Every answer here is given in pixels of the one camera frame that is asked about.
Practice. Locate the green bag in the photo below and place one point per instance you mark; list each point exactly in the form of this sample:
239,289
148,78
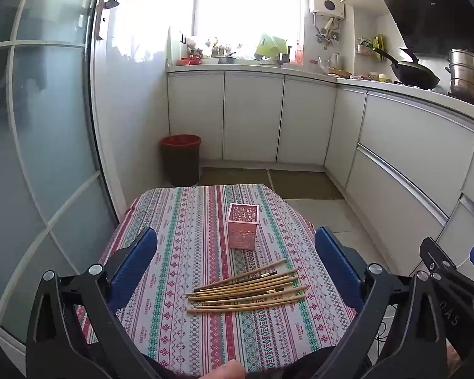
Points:
270,45

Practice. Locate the white countertop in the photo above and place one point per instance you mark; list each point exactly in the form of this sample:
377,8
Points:
300,72

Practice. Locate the red bowls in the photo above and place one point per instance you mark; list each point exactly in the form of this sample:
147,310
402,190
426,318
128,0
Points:
189,61

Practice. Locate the frosted glass sliding door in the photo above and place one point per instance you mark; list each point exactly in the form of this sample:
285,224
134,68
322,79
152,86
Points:
35,146

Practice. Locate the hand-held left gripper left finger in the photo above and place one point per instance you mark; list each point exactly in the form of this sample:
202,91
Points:
132,268

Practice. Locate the white base cabinet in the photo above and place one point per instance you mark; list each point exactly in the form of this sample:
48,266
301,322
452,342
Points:
252,114

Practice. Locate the person's right hand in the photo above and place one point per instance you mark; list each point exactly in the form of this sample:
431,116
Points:
453,363

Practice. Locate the patterned striped tablecloth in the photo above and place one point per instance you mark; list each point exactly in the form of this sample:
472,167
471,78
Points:
181,244

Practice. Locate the dark bin with red liner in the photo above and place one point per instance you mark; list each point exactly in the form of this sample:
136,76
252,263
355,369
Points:
180,162

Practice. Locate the set of wooden chopsticks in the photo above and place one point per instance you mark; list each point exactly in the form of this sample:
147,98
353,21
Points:
237,296

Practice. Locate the black range hood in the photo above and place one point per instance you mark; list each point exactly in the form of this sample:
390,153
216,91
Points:
434,4

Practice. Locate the white drawer cabinet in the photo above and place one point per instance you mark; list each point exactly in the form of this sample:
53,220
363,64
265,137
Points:
410,154

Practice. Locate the stainless steel steamer pot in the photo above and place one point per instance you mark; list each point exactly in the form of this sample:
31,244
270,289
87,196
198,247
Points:
468,75

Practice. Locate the person's left hand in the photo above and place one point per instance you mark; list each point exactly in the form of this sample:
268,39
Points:
229,371

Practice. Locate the clear glass jug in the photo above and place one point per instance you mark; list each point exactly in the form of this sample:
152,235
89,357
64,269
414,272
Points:
333,62

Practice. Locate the bright window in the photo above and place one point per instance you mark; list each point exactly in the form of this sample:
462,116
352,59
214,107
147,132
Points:
249,4

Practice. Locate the wall rack with packets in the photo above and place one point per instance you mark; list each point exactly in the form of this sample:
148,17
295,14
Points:
369,47

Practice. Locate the black wok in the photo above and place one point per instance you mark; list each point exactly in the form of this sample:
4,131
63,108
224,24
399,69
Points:
412,73

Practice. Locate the red bottle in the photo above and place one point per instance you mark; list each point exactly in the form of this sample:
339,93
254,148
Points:
298,54

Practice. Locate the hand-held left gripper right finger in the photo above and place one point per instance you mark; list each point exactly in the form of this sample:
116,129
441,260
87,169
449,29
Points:
339,268

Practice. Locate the pink perforated utensil holder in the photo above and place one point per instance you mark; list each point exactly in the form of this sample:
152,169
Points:
243,229

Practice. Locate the olive floor mat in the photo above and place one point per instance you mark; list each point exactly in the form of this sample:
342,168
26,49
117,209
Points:
304,185
233,175

